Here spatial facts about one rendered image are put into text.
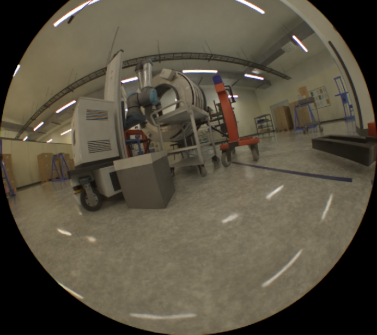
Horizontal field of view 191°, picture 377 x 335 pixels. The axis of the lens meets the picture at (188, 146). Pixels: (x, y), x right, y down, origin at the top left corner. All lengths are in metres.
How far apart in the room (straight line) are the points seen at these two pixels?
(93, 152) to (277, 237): 1.05
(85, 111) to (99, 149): 0.31
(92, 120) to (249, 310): 1.14
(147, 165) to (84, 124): 0.58
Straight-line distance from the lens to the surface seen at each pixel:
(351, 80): 2.12
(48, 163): 7.33
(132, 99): 1.24
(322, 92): 9.08
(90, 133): 0.92
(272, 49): 6.06
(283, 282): 0.35
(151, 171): 0.60
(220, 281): 0.34
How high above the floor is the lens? 0.32
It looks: 1 degrees down
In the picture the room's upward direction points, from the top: 12 degrees counter-clockwise
